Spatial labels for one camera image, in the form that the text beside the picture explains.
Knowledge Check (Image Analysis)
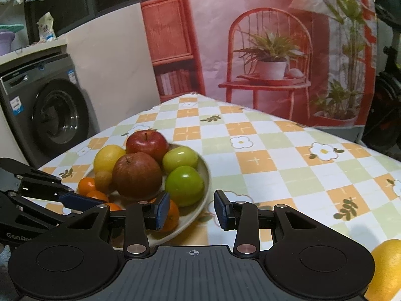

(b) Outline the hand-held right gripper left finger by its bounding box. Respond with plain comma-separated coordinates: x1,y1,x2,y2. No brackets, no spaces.
67,191,171,259

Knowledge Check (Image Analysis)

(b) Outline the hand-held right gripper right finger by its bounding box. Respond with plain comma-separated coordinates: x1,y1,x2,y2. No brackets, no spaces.
214,190,322,259

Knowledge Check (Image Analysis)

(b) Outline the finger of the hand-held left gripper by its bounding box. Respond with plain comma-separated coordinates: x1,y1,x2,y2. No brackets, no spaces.
0,158,63,192
13,184,110,228

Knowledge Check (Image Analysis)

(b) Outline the beige ceramic plate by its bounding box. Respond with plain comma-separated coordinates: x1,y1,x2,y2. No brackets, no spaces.
84,144,211,246

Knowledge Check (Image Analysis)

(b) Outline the green apple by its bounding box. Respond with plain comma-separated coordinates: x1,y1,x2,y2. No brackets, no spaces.
162,146,199,174
165,166,205,207

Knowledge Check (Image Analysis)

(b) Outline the small brown round fruit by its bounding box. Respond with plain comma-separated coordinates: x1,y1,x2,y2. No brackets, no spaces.
94,171,114,192

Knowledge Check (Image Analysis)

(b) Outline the dull brown-red apple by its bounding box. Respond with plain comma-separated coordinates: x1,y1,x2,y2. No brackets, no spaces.
112,152,163,199

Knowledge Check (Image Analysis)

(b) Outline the yellow lemon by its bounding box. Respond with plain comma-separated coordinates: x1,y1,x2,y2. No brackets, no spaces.
365,239,401,301
93,144,126,174

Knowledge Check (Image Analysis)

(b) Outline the grey front-load washing machine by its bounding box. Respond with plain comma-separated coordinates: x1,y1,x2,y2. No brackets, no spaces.
0,53,94,167

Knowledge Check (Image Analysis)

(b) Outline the checkered floral tablecloth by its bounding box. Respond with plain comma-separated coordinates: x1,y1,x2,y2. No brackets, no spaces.
38,92,401,289

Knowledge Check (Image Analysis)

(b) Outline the shiny red apple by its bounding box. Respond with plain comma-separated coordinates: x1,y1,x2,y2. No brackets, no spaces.
126,130,170,164

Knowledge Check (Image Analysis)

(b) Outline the purple vase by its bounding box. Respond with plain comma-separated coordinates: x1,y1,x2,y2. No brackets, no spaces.
0,23,25,56

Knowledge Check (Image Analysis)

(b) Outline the white refill bag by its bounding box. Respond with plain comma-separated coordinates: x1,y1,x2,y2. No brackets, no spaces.
37,12,57,41

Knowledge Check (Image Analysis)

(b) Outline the printed red chair backdrop cloth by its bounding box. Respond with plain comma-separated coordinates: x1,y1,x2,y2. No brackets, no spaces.
138,0,378,127

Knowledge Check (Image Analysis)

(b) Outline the black exercise bike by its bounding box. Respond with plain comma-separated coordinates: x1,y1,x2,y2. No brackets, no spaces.
360,0,401,157

